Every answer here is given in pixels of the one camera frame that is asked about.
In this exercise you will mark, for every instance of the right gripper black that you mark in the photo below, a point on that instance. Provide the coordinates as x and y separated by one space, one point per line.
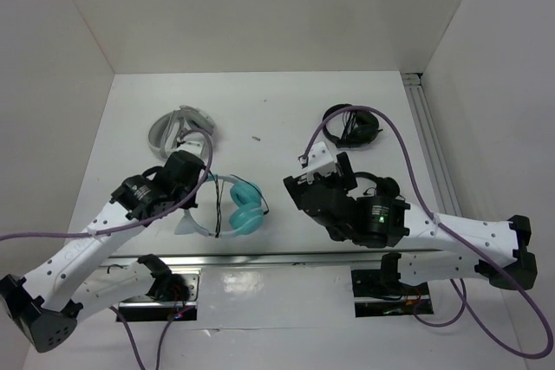
343 177

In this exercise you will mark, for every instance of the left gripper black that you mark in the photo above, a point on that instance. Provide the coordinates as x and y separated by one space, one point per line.
190 202

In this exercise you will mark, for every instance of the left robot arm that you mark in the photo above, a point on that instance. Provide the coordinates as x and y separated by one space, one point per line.
48 302

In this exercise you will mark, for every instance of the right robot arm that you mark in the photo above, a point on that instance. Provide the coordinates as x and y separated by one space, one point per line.
421 247

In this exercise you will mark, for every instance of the black unwrapped headphones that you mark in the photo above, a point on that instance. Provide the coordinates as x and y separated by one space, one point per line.
386 190

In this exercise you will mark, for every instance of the black wrapped headphones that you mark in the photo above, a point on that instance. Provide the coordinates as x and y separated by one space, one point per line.
360 128

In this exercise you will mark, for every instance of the grey white gaming headset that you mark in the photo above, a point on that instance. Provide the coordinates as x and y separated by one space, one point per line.
181 124

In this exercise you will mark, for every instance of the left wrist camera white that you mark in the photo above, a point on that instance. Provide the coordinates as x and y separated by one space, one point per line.
196 147

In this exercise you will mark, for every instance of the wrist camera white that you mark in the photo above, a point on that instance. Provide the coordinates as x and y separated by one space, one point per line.
196 147
319 163

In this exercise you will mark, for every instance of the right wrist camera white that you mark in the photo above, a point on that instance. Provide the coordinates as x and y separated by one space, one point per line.
319 163

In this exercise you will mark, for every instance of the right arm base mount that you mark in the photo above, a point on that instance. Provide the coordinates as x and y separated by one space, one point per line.
375 299

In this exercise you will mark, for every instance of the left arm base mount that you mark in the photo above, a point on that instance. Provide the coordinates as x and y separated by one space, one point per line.
179 301

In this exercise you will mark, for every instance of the aluminium rail at right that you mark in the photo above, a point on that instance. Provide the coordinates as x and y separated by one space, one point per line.
428 136

